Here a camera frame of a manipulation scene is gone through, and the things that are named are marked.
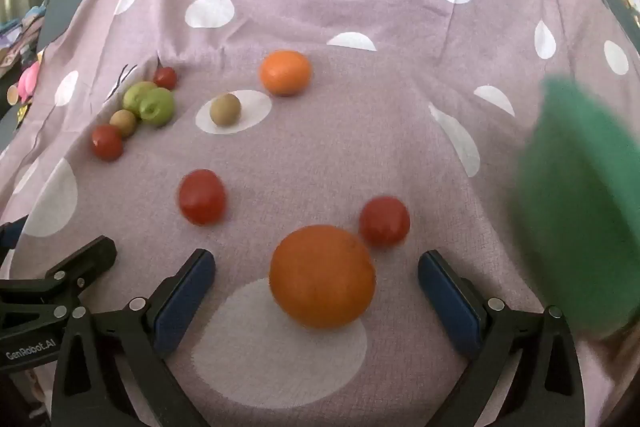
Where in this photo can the small red tomato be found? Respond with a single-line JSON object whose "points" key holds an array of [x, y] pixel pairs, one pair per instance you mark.
{"points": [[165, 78]]}

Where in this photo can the pink toy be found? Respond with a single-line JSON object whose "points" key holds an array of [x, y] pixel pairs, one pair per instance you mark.
{"points": [[28, 79]]}

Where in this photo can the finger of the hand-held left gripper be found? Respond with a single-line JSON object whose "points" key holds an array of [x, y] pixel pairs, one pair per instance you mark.
{"points": [[11, 233], [75, 264]]}

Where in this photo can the colourful toys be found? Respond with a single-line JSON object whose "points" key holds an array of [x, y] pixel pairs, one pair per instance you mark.
{"points": [[20, 34]]}

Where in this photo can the small orange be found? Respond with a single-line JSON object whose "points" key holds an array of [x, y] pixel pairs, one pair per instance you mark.
{"points": [[285, 72]]}

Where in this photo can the green fruit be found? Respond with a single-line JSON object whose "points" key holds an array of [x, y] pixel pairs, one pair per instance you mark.
{"points": [[158, 107], [134, 96]]}

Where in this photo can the yellow toy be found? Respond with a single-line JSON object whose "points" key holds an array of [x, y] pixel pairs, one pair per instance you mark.
{"points": [[22, 113]]}

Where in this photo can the large orange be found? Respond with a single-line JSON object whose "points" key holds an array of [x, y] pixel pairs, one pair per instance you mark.
{"points": [[322, 277]]}

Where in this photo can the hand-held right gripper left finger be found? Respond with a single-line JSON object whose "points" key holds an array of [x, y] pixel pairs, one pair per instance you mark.
{"points": [[184, 302]]}

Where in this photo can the pink polka dot blanket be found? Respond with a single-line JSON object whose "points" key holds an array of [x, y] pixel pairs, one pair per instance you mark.
{"points": [[350, 157]]}

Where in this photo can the green bowl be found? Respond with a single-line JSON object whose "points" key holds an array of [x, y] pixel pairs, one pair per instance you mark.
{"points": [[580, 207]]}

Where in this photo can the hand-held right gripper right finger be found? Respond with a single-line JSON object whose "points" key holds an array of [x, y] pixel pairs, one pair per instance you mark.
{"points": [[447, 307]]}

